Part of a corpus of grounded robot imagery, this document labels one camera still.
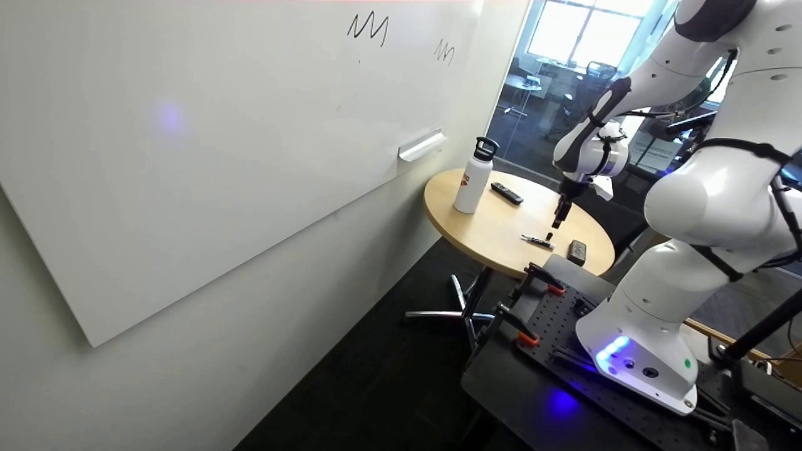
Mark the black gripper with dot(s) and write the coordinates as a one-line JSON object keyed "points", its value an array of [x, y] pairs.
{"points": [[565, 194]]}

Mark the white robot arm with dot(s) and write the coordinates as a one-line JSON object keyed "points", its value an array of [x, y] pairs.
{"points": [[722, 211]]}

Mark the large white board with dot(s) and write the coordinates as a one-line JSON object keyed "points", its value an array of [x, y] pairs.
{"points": [[152, 145]]}

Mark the black whiteboard eraser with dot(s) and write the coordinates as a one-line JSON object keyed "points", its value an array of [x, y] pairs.
{"points": [[578, 250]]}

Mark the round wooden table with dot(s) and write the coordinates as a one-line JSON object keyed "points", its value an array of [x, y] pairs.
{"points": [[501, 235]]}

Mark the black remote control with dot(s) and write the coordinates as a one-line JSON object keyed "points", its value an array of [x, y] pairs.
{"points": [[508, 194]]}

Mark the black office chair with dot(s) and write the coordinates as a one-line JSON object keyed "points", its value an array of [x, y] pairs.
{"points": [[622, 216]]}

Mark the white bottle with black lid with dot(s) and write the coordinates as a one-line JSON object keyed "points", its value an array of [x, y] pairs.
{"points": [[477, 174]]}

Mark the chrome table leg base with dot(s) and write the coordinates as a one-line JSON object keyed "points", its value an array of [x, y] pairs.
{"points": [[464, 303]]}

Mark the silver whiteboard marker tray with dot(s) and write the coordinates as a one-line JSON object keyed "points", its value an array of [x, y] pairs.
{"points": [[412, 150]]}

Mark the red-handled clamp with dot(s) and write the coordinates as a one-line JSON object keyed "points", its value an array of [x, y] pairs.
{"points": [[548, 278], [525, 335]]}

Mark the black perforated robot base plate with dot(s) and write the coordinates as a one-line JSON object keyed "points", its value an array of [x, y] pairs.
{"points": [[553, 317]]}

